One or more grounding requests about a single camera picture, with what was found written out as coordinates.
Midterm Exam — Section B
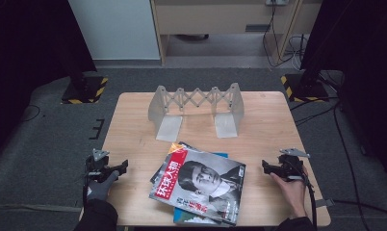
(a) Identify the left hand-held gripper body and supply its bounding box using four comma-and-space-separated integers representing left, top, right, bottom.
85, 148, 118, 183

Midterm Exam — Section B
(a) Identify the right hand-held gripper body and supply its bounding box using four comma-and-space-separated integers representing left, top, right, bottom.
277, 147, 311, 183

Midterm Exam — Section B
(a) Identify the dark illustrated magazine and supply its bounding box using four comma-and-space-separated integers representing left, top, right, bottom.
149, 141, 199, 185

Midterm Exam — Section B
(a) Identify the portrait magazine with red label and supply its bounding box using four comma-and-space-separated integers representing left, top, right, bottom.
148, 142, 247, 225

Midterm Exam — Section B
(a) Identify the thick blue book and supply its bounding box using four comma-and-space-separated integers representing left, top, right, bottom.
172, 151, 230, 225

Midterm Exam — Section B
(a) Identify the grey expandable metal bookend rack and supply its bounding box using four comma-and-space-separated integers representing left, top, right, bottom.
147, 82, 245, 142

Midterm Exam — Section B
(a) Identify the person's left hand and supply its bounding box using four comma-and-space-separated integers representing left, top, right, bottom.
87, 169, 120, 202

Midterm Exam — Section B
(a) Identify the person's right hand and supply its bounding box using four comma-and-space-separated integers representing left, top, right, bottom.
269, 172, 309, 219

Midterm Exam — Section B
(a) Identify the grey tape piece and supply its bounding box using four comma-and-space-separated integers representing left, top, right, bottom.
313, 197, 335, 209

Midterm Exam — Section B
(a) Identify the black striped stand base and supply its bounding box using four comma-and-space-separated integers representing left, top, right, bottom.
60, 75, 109, 105
280, 73, 330, 103

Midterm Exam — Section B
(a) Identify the dark curtain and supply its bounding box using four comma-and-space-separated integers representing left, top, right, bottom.
300, 0, 387, 176
0, 0, 98, 162

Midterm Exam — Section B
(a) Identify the white cabinet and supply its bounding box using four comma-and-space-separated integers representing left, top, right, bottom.
67, 0, 161, 61

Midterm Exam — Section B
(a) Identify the beige wooden desk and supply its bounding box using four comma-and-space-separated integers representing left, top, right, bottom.
149, 0, 324, 66

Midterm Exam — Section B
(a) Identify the right hand-held gripper cable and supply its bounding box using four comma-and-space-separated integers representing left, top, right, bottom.
300, 174, 319, 231

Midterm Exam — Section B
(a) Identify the long black floor cable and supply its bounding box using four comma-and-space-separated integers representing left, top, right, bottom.
291, 95, 387, 231

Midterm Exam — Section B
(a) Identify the thin black floor cable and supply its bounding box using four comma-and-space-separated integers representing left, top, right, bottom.
21, 104, 41, 123

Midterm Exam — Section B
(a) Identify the white floor cable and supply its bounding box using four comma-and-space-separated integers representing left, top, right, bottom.
287, 34, 309, 70

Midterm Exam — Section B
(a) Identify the black hanging cable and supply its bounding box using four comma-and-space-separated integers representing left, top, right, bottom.
262, 3, 299, 68

